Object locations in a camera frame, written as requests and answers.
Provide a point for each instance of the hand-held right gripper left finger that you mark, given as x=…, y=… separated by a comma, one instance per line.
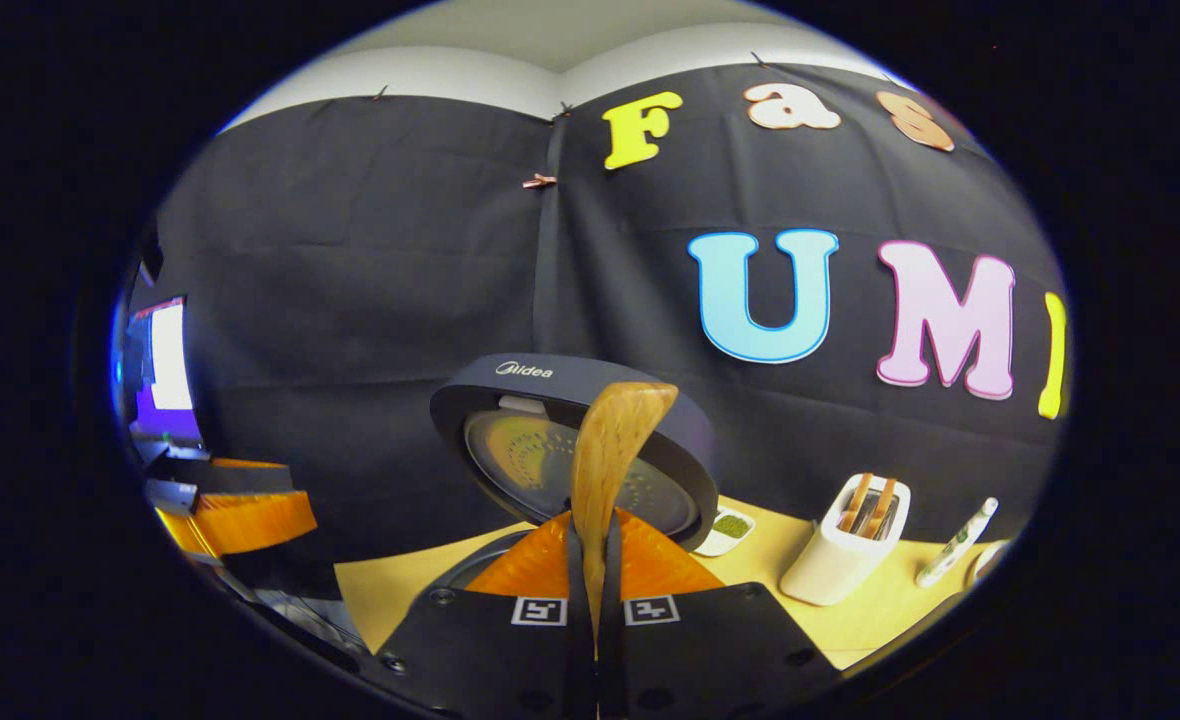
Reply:
x=490, y=650

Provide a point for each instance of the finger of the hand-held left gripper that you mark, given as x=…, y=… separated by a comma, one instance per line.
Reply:
x=250, y=520
x=230, y=478

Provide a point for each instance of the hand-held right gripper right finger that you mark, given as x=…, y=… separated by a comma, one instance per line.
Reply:
x=700, y=650

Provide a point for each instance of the dark rice cooker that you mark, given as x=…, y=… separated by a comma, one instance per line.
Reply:
x=510, y=450

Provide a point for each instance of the wooden spoon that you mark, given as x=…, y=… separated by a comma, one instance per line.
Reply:
x=610, y=450

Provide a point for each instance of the divided condiment tray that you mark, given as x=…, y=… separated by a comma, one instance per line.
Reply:
x=728, y=530

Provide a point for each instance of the lit display screen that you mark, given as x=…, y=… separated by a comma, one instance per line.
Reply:
x=170, y=360

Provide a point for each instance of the white toaster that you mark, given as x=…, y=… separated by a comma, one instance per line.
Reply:
x=835, y=565

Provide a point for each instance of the black backdrop cloth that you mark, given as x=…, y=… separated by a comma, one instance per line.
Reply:
x=370, y=280

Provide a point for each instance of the white drink bottle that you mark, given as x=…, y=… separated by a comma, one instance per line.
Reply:
x=955, y=545

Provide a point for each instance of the white plate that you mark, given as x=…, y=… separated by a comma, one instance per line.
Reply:
x=990, y=560

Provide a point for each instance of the pink cloth clip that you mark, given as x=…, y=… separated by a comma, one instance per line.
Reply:
x=539, y=181

